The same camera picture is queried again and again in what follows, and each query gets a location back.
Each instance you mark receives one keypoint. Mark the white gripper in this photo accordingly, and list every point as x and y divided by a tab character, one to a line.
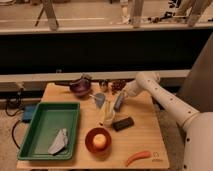
132	89

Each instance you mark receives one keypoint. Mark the blue sponge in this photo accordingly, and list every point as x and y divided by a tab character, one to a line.
118	102

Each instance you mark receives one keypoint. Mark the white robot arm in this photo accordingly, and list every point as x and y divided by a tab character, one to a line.
198	152

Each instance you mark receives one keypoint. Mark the dark grape bunch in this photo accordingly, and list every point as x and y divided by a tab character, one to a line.
117	85

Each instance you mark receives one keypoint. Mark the blue-grey small scoop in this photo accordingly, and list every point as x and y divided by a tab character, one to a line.
99	99

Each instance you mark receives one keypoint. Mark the black rectangular block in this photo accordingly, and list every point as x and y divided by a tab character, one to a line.
123	124

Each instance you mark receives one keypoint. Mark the yellow round fruit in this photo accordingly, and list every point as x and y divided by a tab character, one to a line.
99	141

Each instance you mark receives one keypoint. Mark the red-brown bowl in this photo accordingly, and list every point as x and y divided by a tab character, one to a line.
89	141

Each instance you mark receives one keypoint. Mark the orange carrot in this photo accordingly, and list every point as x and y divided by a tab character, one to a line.
136	156

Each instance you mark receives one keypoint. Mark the green plastic tray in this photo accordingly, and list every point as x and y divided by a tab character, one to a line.
48	119

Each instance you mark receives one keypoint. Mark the grey folded cloth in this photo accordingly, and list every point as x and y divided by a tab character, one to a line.
60	142

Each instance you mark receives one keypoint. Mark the blue box on floor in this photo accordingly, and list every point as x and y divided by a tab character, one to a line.
28	113

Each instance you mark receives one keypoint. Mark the purple pot with handle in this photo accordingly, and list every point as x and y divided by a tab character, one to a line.
79	87

